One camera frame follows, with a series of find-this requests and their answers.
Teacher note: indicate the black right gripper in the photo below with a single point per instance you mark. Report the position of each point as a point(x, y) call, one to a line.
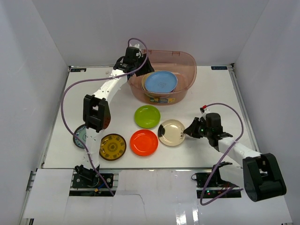
point(191, 130)

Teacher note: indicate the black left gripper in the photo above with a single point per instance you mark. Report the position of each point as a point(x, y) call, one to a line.
point(145, 65)

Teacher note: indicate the light blue plastic plate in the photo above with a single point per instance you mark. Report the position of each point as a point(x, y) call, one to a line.
point(161, 82)

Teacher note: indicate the cream plate with black flowers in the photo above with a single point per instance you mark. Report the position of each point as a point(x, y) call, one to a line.
point(171, 133)

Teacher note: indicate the pale yellow plastic plate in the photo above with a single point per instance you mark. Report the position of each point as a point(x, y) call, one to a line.
point(144, 78)

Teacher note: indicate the orange plastic plate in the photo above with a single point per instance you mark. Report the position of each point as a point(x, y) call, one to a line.
point(143, 142)

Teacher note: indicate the small blue patterned plate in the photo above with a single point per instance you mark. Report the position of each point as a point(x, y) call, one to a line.
point(80, 133)

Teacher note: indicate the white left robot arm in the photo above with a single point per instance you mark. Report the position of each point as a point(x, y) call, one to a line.
point(96, 112)

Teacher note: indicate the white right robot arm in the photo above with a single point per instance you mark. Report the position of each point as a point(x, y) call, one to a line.
point(258, 174)

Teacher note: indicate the pink translucent plastic bin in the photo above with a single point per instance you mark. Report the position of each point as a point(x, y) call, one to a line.
point(181, 64)

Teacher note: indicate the lime green plastic plate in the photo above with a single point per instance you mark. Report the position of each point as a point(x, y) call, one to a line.
point(147, 116)

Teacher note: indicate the right dark table label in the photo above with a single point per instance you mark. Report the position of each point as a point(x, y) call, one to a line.
point(219, 67)

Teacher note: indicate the dark table label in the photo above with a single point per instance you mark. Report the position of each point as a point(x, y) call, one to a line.
point(77, 70)
point(219, 67)

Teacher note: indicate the left dark table label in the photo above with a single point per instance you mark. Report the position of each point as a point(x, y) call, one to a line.
point(77, 70)

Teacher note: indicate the yellow patterned brown-rimmed plate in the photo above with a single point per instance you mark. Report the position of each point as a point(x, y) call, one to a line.
point(112, 147)

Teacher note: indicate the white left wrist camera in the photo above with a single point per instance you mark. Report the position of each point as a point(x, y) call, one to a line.
point(137, 46)

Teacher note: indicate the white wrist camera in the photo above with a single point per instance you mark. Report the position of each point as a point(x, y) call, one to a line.
point(204, 111)
point(137, 46)

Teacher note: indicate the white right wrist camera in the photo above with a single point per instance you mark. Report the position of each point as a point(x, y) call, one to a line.
point(204, 111)

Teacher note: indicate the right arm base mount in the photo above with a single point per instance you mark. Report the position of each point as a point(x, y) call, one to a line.
point(215, 187)

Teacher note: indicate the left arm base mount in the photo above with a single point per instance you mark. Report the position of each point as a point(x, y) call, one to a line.
point(84, 188)

